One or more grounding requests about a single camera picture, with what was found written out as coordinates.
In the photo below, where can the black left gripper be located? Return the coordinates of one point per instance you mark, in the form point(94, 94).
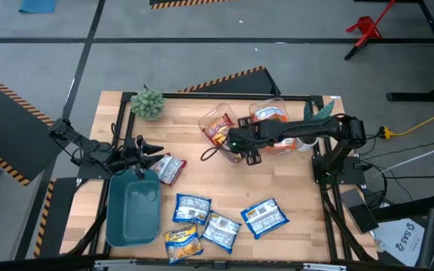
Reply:
point(130, 154)

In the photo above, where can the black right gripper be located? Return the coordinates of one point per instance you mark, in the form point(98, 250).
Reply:
point(247, 137)

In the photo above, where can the red Maruchan ramen packet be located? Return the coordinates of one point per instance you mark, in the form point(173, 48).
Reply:
point(170, 169)
point(219, 130)

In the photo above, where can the orange Maruchan ramen packet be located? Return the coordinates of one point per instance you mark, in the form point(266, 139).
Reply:
point(269, 113)
point(285, 146)

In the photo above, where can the teal plastic bin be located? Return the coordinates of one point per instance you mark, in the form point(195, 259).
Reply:
point(134, 211)

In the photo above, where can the blue Maruchan ramen packet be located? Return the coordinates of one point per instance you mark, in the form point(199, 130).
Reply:
point(191, 209)
point(220, 231)
point(264, 218)
point(182, 244)

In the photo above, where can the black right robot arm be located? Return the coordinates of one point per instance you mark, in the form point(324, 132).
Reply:
point(307, 130)

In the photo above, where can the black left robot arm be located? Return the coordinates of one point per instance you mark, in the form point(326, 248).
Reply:
point(89, 150)

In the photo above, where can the clear plastic bin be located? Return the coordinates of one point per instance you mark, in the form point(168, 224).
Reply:
point(262, 102)
point(224, 158)

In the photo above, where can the round green succulent plant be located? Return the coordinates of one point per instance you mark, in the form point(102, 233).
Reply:
point(148, 103)

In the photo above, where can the black hazard-striped panel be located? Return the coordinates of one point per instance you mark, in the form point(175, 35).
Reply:
point(6, 128)
point(187, 3)
point(60, 211)
point(247, 84)

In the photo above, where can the snake plant in white pot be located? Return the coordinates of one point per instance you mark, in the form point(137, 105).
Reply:
point(322, 111)

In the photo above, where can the black flat device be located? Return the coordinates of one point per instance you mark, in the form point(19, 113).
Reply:
point(360, 211)

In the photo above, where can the red stand with pole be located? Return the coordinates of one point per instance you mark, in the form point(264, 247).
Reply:
point(365, 28)

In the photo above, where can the white printed paper sheet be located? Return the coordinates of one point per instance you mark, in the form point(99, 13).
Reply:
point(398, 241)

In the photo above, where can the blue mat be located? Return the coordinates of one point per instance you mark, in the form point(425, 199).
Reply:
point(38, 5)

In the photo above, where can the black aluminium rig frame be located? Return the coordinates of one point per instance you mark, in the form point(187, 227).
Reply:
point(239, 96)

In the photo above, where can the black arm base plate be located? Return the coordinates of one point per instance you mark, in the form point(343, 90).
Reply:
point(89, 173)
point(349, 171)

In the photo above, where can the silver metal bracket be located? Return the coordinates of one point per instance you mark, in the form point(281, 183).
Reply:
point(324, 267)
point(115, 264)

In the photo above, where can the black desk leg frame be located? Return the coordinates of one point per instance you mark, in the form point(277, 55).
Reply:
point(428, 96)

